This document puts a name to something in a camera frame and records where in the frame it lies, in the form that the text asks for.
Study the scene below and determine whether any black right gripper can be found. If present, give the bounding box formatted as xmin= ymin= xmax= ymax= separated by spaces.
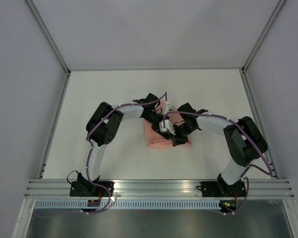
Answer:
xmin=169 ymin=122 xmax=196 ymax=147

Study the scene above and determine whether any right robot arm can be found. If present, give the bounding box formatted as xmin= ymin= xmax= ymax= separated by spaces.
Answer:
xmin=174 ymin=103 xmax=273 ymax=196

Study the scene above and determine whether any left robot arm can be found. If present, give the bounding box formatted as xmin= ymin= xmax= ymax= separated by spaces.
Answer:
xmin=81 ymin=92 xmax=167 ymax=196

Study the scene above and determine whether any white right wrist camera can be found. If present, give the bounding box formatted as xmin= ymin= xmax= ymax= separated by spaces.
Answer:
xmin=159 ymin=119 xmax=174 ymax=134

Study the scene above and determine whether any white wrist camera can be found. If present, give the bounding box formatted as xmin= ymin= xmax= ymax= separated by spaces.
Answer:
xmin=163 ymin=101 xmax=176 ymax=115
xmin=159 ymin=119 xmax=174 ymax=134

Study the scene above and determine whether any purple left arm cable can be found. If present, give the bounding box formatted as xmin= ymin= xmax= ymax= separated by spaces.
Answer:
xmin=34 ymin=91 xmax=168 ymax=219

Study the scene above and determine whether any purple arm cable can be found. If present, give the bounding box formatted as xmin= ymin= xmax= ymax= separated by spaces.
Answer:
xmin=34 ymin=91 xmax=168 ymax=219
xmin=162 ymin=110 xmax=274 ymax=215

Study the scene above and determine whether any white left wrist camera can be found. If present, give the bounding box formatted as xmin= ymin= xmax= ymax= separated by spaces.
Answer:
xmin=163 ymin=101 xmax=176 ymax=115

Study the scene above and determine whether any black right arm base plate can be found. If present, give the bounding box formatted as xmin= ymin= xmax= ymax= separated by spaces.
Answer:
xmin=196 ymin=181 xmax=246 ymax=198

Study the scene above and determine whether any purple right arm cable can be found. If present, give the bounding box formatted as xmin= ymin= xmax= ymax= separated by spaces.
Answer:
xmin=162 ymin=110 xmax=274 ymax=215

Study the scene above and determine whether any left side aluminium rail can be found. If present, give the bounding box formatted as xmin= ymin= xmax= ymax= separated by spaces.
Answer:
xmin=37 ymin=72 xmax=71 ymax=179

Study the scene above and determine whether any white slotted cable duct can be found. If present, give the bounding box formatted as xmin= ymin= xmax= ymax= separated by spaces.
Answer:
xmin=35 ymin=199 xmax=220 ymax=210

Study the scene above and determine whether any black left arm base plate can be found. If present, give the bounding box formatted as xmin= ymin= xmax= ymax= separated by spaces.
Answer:
xmin=70 ymin=181 xmax=114 ymax=197

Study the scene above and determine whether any left aluminium frame post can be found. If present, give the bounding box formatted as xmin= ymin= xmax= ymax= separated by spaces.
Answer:
xmin=24 ymin=0 xmax=71 ymax=76

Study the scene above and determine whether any aluminium frame post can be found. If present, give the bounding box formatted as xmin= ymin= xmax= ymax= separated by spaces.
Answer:
xmin=24 ymin=0 xmax=71 ymax=76
xmin=240 ymin=0 xmax=288 ymax=74

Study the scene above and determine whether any aluminium front rail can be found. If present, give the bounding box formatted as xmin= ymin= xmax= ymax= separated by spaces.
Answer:
xmin=23 ymin=179 xmax=295 ymax=200

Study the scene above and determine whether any right aluminium frame post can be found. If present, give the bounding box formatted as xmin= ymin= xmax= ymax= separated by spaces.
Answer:
xmin=240 ymin=0 xmax=288 ymax=74

